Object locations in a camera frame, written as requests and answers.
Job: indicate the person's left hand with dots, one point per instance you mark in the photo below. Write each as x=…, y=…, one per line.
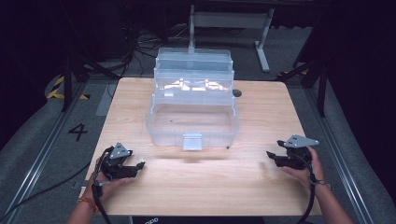
x=102, y=188

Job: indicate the person's dark clothing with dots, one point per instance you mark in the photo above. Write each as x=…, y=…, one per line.
x=199, y=220

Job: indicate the clear plastic storage box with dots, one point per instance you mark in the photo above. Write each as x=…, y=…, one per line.
x=193, y=121

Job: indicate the metal floor rail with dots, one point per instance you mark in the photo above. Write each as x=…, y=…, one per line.
x=40, y=149
x=336, y=149

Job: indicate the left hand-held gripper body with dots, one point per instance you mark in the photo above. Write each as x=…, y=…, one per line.
x=113, y=163

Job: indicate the grey metal stand frame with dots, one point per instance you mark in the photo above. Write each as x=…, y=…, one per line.
x=264, y=37

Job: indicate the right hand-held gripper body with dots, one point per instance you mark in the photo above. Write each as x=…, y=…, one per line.
x=299, y=152

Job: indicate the person's right hand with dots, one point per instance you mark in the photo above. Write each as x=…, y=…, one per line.
x=306, y=175

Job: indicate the yellow black floor tape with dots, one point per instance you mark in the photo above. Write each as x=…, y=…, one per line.
x=56, y=90

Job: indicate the black tripod stand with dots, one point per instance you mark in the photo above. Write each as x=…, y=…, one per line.
x=322, y=84
x=67, y=81

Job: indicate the black round table grommet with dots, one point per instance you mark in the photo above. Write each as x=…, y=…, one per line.
x=237, y=92

